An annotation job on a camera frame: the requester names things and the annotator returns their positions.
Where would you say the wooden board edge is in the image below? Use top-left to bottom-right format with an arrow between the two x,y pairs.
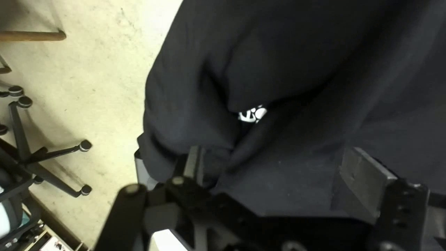
0,28 -> 69,44

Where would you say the black cloth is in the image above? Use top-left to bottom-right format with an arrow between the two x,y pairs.
137,0 -> 446,221

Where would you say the black office chair base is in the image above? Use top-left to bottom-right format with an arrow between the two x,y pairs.
0,84 -> 95,200

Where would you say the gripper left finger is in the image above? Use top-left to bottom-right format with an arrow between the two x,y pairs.
95,137 -> 221,251

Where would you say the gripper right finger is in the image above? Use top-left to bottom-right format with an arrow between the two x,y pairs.
334,147 -> 432,251

